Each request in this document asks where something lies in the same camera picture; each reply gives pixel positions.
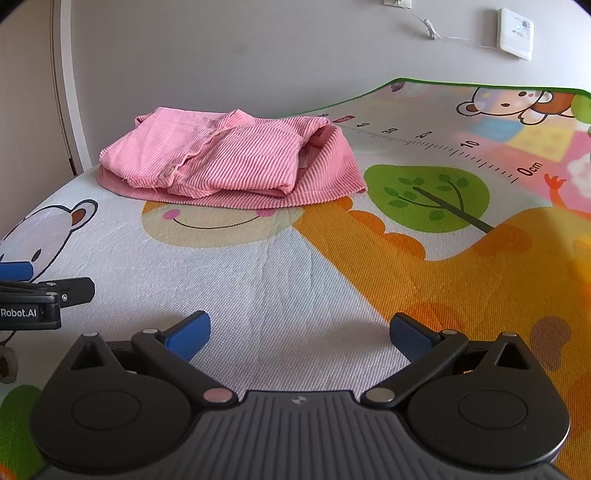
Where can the white wall box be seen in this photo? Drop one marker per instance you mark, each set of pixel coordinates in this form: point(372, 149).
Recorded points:
point(515, 34)

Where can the pink ribbed garment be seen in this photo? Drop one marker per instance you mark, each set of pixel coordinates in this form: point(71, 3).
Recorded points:
point(231, 157)

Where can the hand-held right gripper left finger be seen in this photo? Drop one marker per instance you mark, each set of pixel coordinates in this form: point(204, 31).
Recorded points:
point(188, 336)

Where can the cartoon printed play mat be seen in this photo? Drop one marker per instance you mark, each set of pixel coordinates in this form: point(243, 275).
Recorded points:
point(277, 277)

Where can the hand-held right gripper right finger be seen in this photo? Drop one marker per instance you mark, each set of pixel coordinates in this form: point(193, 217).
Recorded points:
point(408, 337)

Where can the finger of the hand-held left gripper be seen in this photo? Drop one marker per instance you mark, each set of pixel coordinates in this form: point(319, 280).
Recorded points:
point(16, 271)
point(76, 288)

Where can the white door frame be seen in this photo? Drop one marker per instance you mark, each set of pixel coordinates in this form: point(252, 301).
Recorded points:
point(69, 92)

